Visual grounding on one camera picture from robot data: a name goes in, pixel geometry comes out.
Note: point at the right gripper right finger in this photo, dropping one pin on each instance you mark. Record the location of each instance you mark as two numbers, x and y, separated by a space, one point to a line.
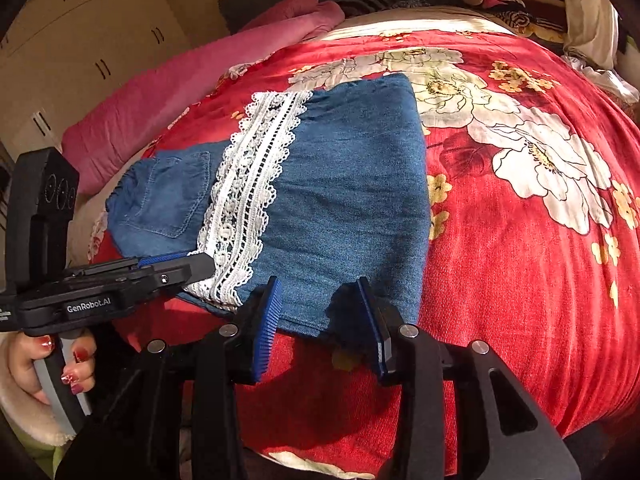
462 393

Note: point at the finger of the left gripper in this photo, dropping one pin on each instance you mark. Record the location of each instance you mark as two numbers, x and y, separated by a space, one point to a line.
149 261
184 271

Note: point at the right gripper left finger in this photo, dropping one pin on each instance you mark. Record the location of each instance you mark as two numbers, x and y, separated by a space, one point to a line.
135 432

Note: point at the blue denim lace pants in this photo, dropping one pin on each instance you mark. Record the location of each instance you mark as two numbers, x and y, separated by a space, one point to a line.
317 188

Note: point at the pink rolled quilt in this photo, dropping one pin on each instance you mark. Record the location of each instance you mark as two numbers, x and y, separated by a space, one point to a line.
121 125

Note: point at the green sleeve cream cuff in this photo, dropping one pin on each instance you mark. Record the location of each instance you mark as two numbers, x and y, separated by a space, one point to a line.
27 411

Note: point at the cream wardrobe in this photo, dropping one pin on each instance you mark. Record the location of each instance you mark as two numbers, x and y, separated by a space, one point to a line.
60 58

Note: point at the striped pillow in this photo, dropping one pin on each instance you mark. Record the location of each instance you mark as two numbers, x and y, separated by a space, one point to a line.
354 8

